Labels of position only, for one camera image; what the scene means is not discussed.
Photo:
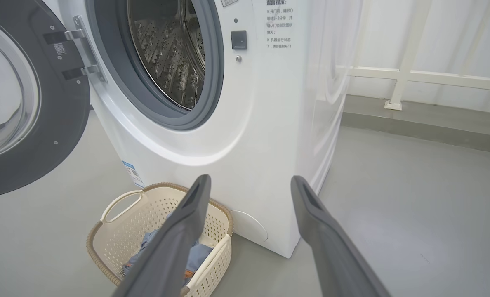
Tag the blue cartoon print garment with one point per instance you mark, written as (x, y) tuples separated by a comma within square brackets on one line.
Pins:
[(199, 253), (140, 258)]

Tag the grey warning label sticker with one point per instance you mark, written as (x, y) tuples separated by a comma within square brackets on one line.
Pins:
[(228, 2)]

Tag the white metal railing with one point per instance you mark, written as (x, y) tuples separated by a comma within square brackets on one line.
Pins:
[(434, 77)]

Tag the cream perforated laundry basket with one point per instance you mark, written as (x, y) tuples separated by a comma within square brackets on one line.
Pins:
[(133, 231)]

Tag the printed instruction text label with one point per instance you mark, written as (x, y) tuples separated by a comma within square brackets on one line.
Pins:
[(279, 24)]

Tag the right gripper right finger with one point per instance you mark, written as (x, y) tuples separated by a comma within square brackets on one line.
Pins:
[(331, 247)]

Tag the white front-load washing machine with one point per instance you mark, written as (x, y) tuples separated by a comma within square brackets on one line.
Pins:
[(249, 144)]

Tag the stainless steel washer drum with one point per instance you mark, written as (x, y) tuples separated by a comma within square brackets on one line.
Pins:
[(166, 62)]

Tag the silver washer door hinge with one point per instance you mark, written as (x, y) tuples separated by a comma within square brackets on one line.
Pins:
[(89, 53)]

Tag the blue energy label sticker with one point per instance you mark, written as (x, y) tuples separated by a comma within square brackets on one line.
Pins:
[(133, 173)]

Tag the black round glass washer door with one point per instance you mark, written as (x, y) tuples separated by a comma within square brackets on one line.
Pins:
[(63, 123)]

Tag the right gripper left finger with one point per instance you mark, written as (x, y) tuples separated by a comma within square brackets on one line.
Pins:
[(170, 247)]

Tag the round white drain cover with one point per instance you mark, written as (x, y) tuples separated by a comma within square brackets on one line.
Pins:
[(249, 226)]

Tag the black door lock latch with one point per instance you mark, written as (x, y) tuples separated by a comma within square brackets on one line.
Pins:
[(239, 40)]

